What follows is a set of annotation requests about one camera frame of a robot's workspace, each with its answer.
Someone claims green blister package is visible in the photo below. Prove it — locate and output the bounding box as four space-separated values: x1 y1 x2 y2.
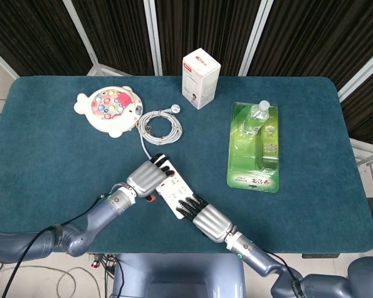
226 101 281 193

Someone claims blue felt table mat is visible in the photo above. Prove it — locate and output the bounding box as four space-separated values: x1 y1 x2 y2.
0 75 373 254

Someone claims white lamp carton box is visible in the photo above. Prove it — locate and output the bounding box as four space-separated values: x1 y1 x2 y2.
182 47 222 111

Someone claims white power strip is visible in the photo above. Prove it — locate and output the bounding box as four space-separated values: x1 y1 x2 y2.
155 161 203 220

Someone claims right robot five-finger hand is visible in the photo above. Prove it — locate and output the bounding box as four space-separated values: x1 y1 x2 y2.
175 192 234 245

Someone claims grey floor cable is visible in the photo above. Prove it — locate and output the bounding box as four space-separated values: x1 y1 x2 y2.
0 256 103 298

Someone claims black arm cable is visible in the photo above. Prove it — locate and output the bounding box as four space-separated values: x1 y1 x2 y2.
6 184 128 298
254 245 302 283

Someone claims black floor cable bundle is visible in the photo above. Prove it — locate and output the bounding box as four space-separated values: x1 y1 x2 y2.
86 253 125 298

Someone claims white cable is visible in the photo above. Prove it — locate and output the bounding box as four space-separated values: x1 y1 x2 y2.
136 104 184 164

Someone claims dark slatted divider screen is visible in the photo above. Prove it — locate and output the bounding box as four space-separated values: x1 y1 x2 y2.
0 0 97 77
338 61 373 147
71 0 159 76
248 0 373 91
155 0 264 76

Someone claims clear water bottle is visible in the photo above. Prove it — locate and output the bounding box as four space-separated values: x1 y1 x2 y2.
239 99 270 136

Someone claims grey-blue robot torso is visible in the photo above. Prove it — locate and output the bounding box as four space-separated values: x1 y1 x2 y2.
111 253 246 298

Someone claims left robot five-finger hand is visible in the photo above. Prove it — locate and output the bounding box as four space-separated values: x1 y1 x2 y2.
126 153 177 204

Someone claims white metal rack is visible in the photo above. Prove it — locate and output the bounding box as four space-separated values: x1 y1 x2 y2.
349 136 373 199

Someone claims white fish toy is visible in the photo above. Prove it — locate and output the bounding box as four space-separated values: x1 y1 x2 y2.
73 86 144 138

